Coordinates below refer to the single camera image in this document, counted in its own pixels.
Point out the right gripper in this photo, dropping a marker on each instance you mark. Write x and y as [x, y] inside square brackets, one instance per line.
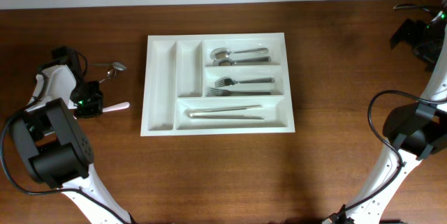
[402, 31]

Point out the small metal teaspoon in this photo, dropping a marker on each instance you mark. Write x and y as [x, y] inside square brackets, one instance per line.
[116, 65]
[110, 74]

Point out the metal tongs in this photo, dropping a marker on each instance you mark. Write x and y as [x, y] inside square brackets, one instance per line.
[223, 113]

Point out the metal fork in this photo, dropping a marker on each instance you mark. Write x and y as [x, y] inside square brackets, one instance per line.
[226, 81]
[225, 92]

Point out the large metal spoon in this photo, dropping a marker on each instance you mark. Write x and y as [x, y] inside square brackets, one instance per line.
[222, 52]
[229, 62]

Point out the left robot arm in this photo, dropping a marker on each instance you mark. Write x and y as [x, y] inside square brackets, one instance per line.
[54, 149]

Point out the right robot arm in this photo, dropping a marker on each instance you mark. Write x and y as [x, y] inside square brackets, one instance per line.
[413, 132]

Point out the white plastic cutlery tray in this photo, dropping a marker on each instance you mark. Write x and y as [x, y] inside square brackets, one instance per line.
[179, 72]

